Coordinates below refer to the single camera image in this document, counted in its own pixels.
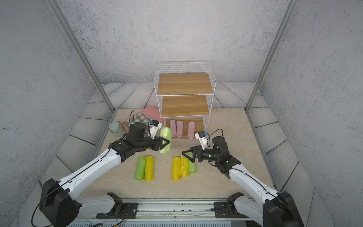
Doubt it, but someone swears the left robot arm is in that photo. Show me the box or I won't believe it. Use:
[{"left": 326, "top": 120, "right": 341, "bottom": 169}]
[{"left": 36, "top": 120, "right": 170, "bottom": 227}]

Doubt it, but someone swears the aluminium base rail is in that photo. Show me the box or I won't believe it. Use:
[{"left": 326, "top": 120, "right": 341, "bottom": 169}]
[{"left": 50, "top": 198, "right": 301, "bottom": 227}]

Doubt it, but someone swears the yellow bag roll left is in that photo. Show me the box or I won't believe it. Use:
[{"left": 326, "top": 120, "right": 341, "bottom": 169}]
[{"left": 145, "top": 156, "right": 155, "bottom": 181}]

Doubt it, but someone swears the frame post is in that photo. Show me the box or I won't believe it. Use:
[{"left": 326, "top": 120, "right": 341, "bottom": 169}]
[
  {"left": 46, "top": 0, "right": 115, "bottom": 113},
  {"left": 245, "top": 0, "right": 298, "bottom": 113}
]

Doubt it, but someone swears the green checkered cloth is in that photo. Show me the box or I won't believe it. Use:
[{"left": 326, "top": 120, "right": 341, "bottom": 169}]
[{"left": 123, "top": 113, "right": 151, "bottom": 128}]

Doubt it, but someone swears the green bag roll right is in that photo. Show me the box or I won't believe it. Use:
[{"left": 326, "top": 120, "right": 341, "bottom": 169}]
[{"left": 189, "top": 160, "right": 197, "bottom": 174}]

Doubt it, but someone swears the mint green jar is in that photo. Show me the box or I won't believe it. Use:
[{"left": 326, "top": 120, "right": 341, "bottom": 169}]
[{"left": 108, "top": 122, "right": 125, "bottom": 138}]

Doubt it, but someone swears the light green bag roll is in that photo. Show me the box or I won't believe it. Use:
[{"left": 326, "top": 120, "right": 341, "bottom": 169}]
[{"left": 160, "top": 127, "right": 172, "bottom": 153}]

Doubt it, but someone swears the yellow bag roll labelled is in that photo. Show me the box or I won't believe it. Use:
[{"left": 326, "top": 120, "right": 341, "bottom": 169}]
[{"left": 180, "top": 155, "right": 189, "bottom": 177}]

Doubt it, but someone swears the pink bag roll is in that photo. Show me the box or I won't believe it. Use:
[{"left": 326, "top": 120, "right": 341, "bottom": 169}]
[
  {"left": 187, "top": 121, "right": 196, "bottom": 139},
  {"left": 176, "top": 120, "right": 183, "bottom": 138},
  {"left": 169, "top": 119, "right": 176, "bottom": 138}
]

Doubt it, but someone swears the gold fork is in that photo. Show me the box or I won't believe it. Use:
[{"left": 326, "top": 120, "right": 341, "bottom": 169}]
[{"left": 117, "top": 121, "right": 127, "bottom": 132}]

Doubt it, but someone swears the left frame post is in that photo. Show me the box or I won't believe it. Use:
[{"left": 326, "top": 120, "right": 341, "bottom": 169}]
[{"left": 46, "top": 0, "right": 115, "bottom": 113}]

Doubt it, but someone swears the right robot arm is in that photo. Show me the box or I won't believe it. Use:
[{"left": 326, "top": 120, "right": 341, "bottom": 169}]
[{"left": 182, "top": 136, "right": 304, "bottom": 227}]

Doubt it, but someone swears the yellow bag roll middle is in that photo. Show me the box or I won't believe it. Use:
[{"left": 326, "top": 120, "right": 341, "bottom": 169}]
[{"left": 172, "top": 157, "right": 181, "bottom": 181}]

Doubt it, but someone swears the right frame post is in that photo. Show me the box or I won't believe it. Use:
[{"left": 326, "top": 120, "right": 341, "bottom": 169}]
[{"left": 245, "top": 0, "right": 298, "bottom": 113}]

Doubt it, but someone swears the bright green bag roll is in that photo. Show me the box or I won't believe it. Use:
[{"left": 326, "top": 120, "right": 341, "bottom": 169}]
[{"left": 134, "top": 156, "right": 146, "bottom": 180}]

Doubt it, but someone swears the pink cutting board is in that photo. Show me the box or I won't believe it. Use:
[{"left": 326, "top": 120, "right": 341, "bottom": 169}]
[{"left": 126, "top": 106, "right": 164, "bottom": 132}]

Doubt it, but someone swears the white wire wooden shelf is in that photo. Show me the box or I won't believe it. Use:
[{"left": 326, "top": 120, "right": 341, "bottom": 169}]
[{"left": 153, "top": 61, "right": 216, "bottom": 140}]

